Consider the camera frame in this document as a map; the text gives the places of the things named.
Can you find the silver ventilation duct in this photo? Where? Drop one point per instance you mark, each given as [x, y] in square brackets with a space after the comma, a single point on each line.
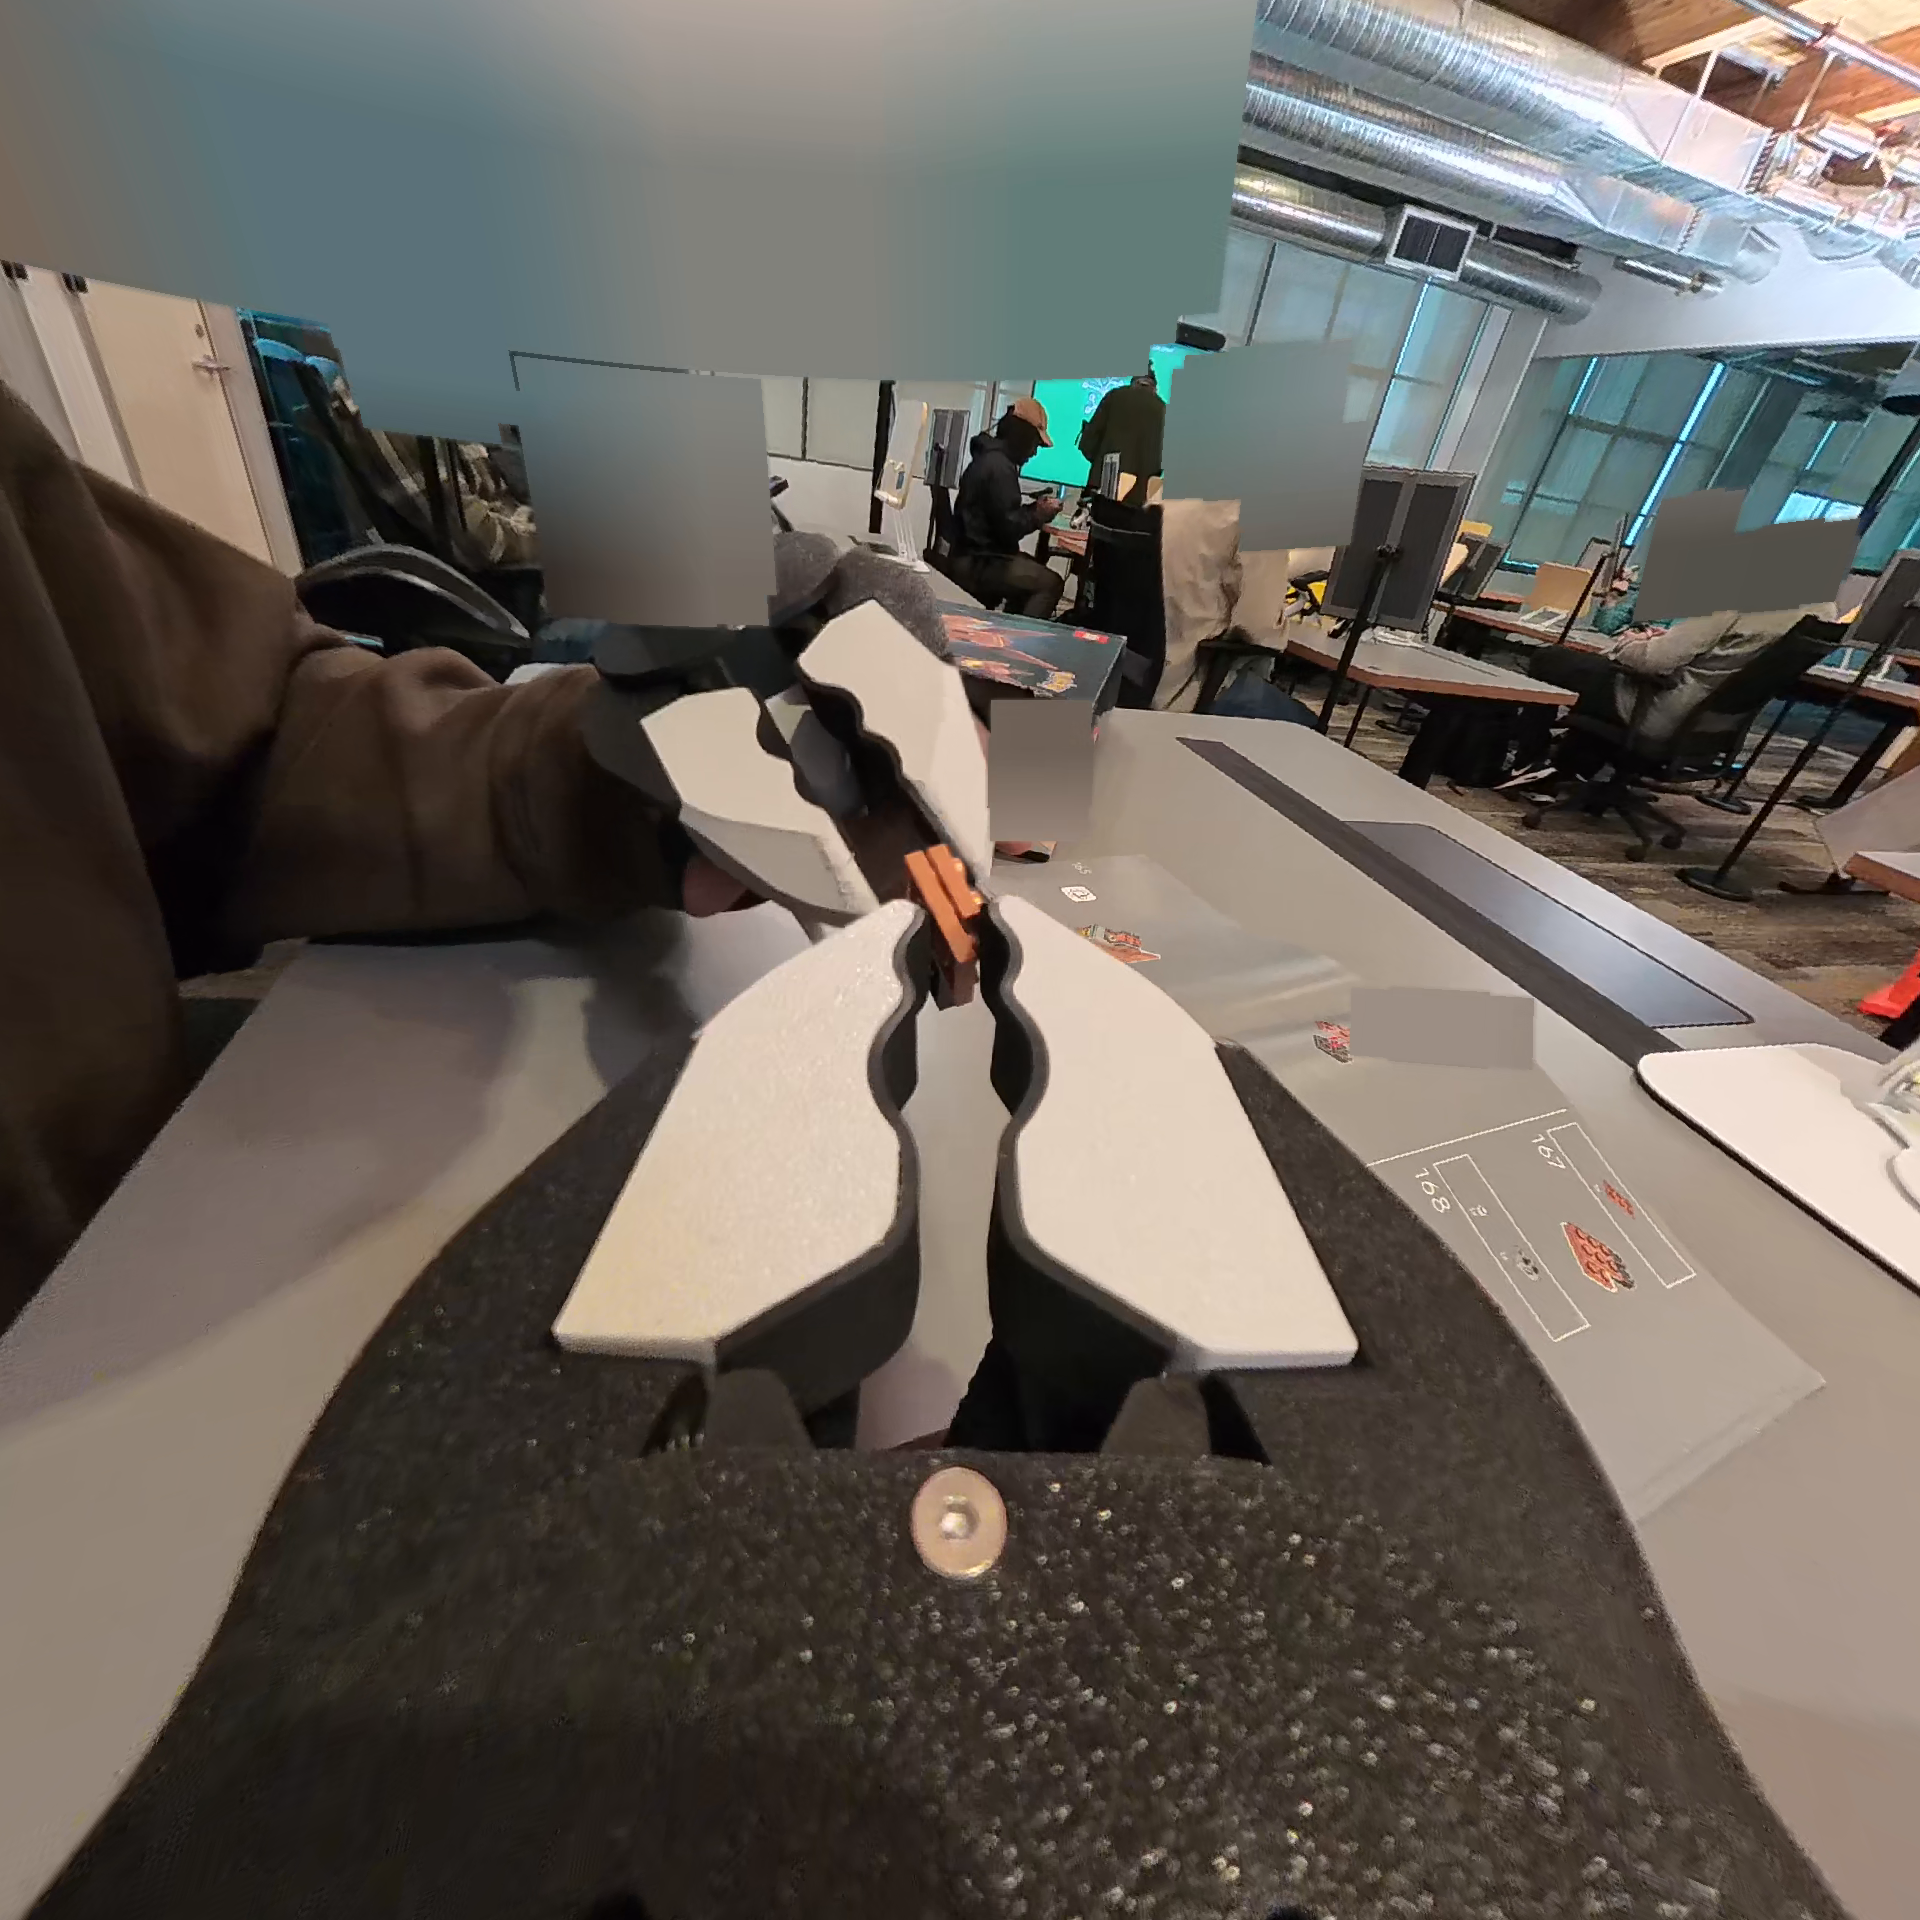
[1501, 90]
[1349, 225]

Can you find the hanging plaid coat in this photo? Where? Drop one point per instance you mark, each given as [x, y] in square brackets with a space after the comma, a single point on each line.
[464, 494]

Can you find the person's left hand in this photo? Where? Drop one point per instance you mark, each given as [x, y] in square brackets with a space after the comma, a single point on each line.
[713, 887]

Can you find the brown brick plate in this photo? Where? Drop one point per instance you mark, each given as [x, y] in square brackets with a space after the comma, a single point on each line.
[944, 916]

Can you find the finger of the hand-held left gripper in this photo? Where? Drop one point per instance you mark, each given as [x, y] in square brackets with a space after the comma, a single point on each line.
[734, 796]
[914, 705]

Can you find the brown-edged side desk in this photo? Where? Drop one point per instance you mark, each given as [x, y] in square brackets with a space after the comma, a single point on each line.
[1440, 668]

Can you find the grey instruction booklet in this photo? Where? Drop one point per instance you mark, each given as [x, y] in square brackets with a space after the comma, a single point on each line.
[1650, 1350]

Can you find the person's brown jacket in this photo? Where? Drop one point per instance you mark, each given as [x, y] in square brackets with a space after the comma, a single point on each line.
[89, 750]

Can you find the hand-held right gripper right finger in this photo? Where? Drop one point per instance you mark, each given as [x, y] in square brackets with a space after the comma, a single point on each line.
[1171, 1186]

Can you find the grey desk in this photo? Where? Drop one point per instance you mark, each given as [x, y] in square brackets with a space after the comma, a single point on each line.
[375, 1081]

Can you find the white monitor stand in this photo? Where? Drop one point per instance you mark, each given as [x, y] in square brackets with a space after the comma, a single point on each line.
[897, 482]

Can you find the red object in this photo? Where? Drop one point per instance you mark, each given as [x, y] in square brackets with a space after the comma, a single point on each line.
[1898, 997]

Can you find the colourful toy set box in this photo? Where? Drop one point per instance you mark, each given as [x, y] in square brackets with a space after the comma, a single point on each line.
[1037, 662]

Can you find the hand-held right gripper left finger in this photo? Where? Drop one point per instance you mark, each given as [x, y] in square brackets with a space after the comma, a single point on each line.
[750, 1171]

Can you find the white flat pad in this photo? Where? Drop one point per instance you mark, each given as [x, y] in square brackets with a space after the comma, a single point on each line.
[1755, 1125]

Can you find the wall screen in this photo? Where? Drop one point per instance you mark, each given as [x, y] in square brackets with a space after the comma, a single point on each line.
[1059, 428]

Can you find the white double door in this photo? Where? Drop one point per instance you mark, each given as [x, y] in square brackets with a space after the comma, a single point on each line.
[150, 421]

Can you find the person's left forearm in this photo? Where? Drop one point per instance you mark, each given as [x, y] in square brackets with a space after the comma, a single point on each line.
[450, 781]

